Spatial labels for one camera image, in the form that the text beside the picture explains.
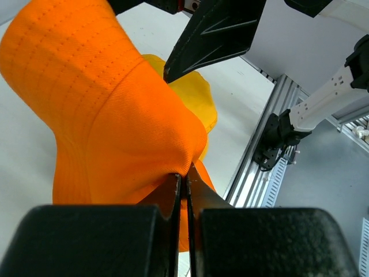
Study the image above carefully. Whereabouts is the yellow hat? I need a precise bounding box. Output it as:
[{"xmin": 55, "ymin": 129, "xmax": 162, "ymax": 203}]
[{"xmin": 127, "ymin": 72, "xmax": 217, "ymax": 166}]

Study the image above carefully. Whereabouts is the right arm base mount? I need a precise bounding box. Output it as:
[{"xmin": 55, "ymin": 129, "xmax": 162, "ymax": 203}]
[{"xmin": 253, "ymin": 109, "xmax": 312, "ymax": 172}]

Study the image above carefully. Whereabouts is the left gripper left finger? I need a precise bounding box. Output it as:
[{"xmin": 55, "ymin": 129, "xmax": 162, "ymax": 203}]
[{"xmin": 1, "ymin": 174, "xmax": 182, "ymax": 276}]

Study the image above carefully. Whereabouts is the aluminium mounting rail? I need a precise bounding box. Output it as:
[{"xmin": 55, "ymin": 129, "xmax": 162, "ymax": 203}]
[{"xmin": 224, "ymin": 74, "xmax": 300, "ymax": 208}]

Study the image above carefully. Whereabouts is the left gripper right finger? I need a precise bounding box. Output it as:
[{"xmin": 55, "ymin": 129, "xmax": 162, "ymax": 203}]
[{"xmin": 186, "ymin": 166, "xmax": 359, "ymax": 276}]

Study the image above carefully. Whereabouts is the orange hat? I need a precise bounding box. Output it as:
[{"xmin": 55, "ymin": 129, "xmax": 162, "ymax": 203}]
[{"xmin": 0, "ymin": 0, "xmax": 217, "ymax": 253}]

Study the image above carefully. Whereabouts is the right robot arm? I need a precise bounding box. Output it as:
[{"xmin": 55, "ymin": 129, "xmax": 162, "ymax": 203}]
[{"xmin": 151, "ymin": 1, "xmax": 368, "ymax": 148}]

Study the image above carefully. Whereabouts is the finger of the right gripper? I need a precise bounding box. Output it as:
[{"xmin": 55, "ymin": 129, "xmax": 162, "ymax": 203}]
[{"xmin": 163, "ymin": 0, "xmax": 266, "ymax": 84}]

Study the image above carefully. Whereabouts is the white slotted cable duct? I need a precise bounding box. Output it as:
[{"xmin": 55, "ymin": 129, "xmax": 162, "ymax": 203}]
[{"xmin": 263, "ymin": 159, "xmax": 368, "ymax": 276}]

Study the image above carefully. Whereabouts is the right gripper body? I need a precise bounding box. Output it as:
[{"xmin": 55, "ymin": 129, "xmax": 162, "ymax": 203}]
[{"xmin": 108, "ymin": 0, "xmax": 201, "ymax": 14}]

